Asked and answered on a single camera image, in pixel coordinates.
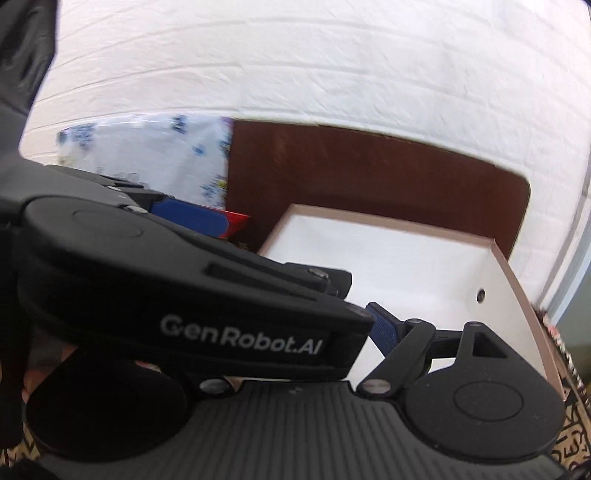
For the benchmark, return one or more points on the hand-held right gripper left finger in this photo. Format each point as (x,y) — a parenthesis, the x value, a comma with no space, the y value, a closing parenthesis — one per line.
(213,386)

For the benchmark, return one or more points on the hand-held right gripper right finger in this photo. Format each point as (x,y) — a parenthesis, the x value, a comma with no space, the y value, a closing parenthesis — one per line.
(381,330)

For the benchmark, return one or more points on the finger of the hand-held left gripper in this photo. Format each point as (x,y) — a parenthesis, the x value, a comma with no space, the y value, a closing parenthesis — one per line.
(189,217)
(314,284)

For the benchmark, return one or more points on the floral clear plastic bag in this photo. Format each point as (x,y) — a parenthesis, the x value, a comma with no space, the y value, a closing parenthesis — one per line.
(152,152)

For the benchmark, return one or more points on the brown wooden board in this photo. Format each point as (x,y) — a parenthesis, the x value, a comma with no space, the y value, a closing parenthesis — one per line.
(369,170)

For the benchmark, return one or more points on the black patterned beige mat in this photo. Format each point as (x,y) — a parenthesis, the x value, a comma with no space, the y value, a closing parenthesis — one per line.
(575,438)

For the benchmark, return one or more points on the dark cloth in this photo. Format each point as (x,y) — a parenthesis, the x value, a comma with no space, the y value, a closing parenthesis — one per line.
(23,69)

